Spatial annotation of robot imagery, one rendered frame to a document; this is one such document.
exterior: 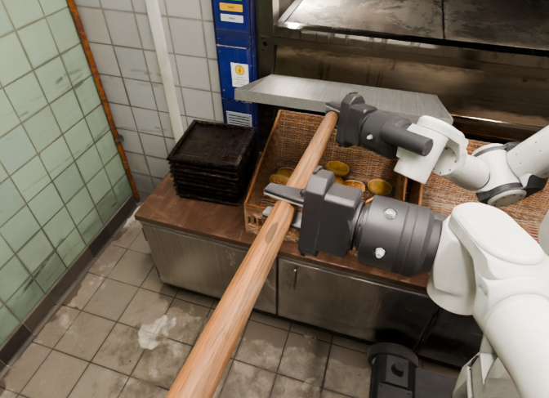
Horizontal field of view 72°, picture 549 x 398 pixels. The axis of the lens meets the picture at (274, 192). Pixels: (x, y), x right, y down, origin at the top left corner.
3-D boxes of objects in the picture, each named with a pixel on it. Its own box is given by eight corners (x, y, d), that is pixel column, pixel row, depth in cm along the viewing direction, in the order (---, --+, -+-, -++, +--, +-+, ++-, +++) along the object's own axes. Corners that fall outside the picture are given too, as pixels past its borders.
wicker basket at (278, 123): (277, 158, 181) (278, 107, 162) (399, 180, 169) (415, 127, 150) (243, 233, 147) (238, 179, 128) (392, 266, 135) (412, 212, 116)
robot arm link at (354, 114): (354, 141, 93) (395, 158, 85) (327, 149, 87) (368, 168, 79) (363, 89, 87) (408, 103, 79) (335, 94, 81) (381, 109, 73)
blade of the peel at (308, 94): (450, 131, 91) (453, 119, 89) (234, 99, 102) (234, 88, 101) (436, 96, 121) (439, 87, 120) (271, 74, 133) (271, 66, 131)
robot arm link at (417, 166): (408, 121, 82) (457, 138, 74) (385, 167, 84) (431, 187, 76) (383, 105, 74) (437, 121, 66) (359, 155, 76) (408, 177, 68)
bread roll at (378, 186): (369, 176, 159) (370, 176, 164) (365, 191, 160) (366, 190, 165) (394, 182, 156) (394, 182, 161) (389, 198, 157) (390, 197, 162)
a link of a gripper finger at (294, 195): (271, 185, 53) (313, 196, 51) (261, 195, 51) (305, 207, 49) (271, 175, 52) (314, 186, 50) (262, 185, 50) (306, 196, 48)
